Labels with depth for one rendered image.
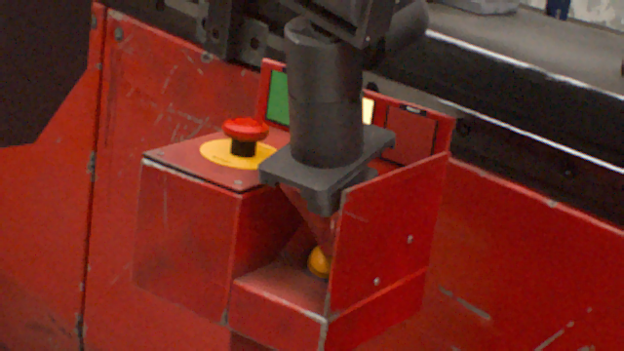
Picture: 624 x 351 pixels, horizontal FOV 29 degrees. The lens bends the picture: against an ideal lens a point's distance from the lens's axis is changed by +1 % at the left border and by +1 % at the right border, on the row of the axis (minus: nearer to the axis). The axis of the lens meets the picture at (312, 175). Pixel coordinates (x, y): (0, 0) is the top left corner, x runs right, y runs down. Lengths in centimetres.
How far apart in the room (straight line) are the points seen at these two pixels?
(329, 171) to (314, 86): 7
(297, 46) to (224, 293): 22
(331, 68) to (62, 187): 88
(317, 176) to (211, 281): 14
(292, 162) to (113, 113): 67
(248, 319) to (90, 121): 70
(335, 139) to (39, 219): 92
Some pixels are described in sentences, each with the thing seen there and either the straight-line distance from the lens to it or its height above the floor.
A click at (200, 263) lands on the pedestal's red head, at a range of 99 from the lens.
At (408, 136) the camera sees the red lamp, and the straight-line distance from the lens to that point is 103.
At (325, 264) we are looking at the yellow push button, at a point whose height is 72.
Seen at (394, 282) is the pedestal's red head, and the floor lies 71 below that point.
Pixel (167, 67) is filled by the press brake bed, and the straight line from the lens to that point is 147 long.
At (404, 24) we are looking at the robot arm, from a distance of 94.
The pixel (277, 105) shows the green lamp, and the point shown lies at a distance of 110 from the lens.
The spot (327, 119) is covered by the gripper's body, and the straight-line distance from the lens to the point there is 90.
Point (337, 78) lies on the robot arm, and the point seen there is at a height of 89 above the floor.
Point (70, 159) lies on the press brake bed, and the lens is 168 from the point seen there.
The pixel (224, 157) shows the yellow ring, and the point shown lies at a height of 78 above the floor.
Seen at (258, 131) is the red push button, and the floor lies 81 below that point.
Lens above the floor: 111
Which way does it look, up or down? 19 degrees down
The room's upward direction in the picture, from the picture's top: 8 degrees clockwise
